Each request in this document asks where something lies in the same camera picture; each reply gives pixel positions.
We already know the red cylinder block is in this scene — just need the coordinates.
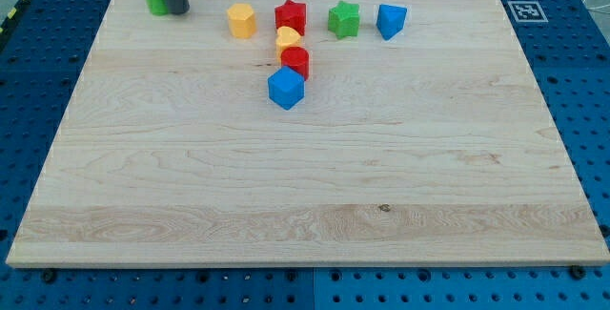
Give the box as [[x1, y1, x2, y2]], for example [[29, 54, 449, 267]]
[[280, 47, 310, 80]]

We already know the yellow heart block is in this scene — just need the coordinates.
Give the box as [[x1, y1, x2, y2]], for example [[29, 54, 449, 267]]
[[275, 26, 302, 62]]

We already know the green star block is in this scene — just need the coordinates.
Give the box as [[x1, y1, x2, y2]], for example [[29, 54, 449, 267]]
[[328, 0, 360, 39]]

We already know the white fiducial marker tag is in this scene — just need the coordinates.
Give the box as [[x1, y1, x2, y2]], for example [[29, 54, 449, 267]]
[[507, 1, 548, 23]]

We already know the light wooden board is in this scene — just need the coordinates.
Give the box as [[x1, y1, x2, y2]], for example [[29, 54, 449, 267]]
[[7, 0, 609, 268]]

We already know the black bolt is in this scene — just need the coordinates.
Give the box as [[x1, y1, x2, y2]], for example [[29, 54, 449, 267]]
[[40, 268, 57, 284], [569, 265, 586, 280]]

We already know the yellow hexagon block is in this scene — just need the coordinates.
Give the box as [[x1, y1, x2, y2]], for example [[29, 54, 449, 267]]
[[226, 3, 256, 39]]

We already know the blue triangle block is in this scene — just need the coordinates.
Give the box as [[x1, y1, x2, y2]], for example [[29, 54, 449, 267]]
[[376, 4, 408, 40]]

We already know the black bolt right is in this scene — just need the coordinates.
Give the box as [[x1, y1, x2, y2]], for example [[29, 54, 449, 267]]
[[569, 265, 586, 280]]

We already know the blue cube block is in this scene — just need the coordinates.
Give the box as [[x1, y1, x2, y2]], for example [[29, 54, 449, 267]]
[[268, 66, 305, 110]]

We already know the black bolt left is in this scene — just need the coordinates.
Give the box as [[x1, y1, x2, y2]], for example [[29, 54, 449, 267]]
[[40, 268, 57, 284]]

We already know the red star block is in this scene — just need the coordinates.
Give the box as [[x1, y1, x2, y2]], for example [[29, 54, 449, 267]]
[[274, 0, 307, 36]]

